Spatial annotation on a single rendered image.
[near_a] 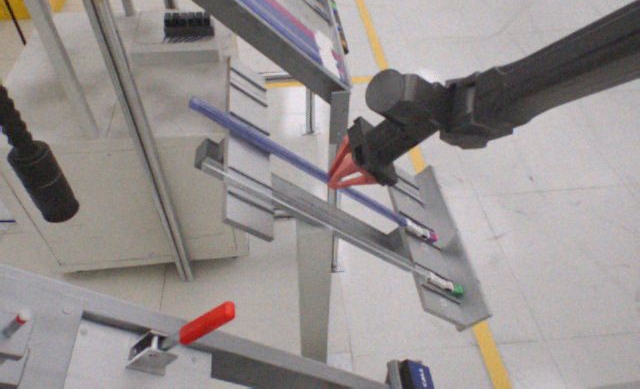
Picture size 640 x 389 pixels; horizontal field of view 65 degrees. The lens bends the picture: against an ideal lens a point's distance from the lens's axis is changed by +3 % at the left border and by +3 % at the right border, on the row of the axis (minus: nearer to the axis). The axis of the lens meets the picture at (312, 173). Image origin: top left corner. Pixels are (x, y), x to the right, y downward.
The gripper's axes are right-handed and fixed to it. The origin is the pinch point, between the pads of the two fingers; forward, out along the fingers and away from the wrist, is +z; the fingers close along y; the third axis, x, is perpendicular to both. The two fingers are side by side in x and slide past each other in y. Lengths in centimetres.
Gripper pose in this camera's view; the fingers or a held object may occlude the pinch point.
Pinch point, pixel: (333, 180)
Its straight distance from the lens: 75.3
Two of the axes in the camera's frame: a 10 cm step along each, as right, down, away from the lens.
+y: 0.8, 7.3, -6.8
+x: 7.1, 4.4, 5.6
